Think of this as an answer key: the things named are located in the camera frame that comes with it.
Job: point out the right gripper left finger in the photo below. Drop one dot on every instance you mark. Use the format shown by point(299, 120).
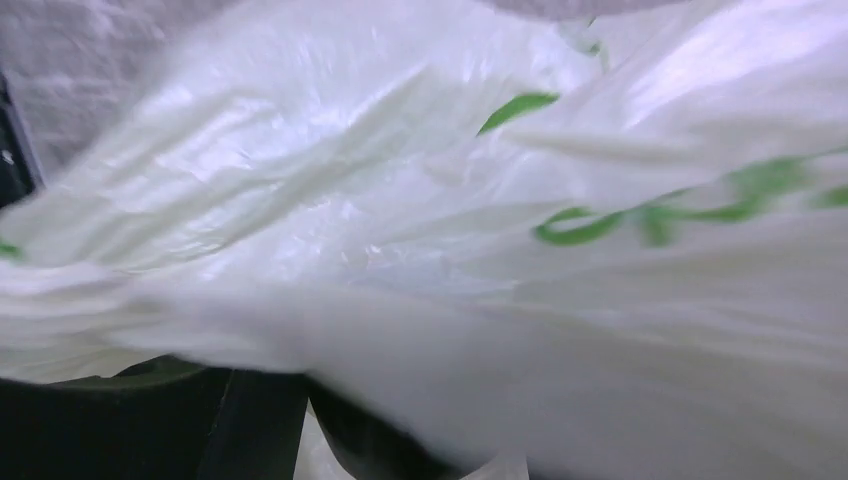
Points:
point(161, 419)

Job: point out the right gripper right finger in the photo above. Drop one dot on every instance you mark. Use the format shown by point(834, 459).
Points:
point(369, 448)

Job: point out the light green plastic bag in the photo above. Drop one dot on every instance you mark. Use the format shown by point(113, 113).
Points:
point(614, 248)

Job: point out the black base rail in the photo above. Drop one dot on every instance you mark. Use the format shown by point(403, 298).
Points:
point(21, 170)

